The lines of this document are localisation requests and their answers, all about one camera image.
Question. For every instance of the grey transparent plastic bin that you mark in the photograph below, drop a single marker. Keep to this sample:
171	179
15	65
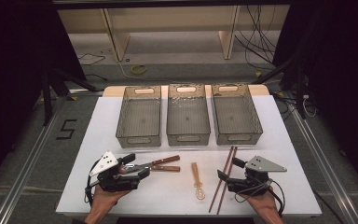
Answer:
187	116
140	116
236	115

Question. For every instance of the beige wooden desk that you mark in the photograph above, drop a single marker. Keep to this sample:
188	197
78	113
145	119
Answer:
167	18

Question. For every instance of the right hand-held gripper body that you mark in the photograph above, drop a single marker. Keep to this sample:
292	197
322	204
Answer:
254	180

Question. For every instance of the white table cover sheet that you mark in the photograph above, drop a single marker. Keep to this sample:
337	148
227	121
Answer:
167	193

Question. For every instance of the amber translucent plastic spoon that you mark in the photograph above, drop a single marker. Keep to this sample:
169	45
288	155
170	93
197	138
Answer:
196	179

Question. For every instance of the person's left hand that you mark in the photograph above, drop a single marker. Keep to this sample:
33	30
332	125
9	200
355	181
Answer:
104	199

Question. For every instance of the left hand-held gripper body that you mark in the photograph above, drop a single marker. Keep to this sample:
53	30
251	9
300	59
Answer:
115	182

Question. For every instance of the yellow tape roll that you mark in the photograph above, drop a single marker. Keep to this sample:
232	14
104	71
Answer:
138	69

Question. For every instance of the aluminium floor rail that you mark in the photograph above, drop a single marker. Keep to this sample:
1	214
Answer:
329	174
28	165

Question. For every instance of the black metal stand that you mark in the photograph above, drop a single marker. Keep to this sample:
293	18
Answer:
48	99
300	93

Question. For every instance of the black curtain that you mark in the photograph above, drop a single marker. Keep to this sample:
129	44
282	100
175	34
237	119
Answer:
345	77
12	77

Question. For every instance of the brown wooden chopstick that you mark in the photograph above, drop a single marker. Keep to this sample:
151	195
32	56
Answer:
215	194
222	202

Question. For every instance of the person's right hand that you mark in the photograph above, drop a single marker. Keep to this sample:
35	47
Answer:
265	203

